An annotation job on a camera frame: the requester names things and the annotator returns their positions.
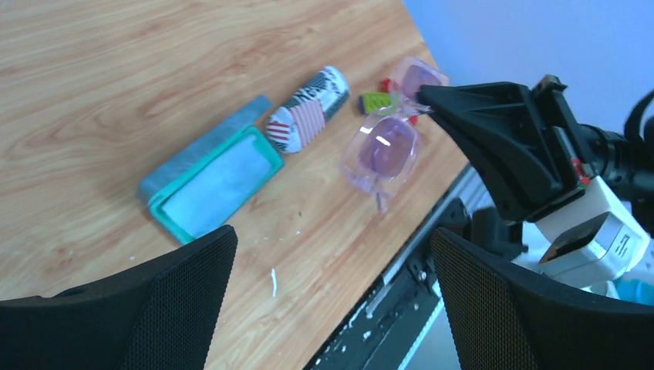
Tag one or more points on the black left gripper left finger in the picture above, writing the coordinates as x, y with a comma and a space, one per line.
160, 314

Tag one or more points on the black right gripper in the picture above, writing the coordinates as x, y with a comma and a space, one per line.
495, 124

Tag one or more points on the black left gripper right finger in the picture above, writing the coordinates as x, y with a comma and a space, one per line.
503, 316

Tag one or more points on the grey-green glasses case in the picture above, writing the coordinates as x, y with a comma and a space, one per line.
157, 187

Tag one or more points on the pink transparent sunglasses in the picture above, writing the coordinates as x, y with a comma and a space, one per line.
382, 153

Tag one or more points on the flag print glasses case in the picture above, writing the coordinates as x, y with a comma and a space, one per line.
298, 121

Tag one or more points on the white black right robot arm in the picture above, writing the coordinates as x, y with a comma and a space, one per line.
623, 160

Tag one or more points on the red toy arch block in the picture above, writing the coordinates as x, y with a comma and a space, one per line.
384, 88

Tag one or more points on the green toy brick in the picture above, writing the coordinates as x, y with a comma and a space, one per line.
377, 104

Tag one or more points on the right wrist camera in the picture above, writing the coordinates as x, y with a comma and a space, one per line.
589, 241

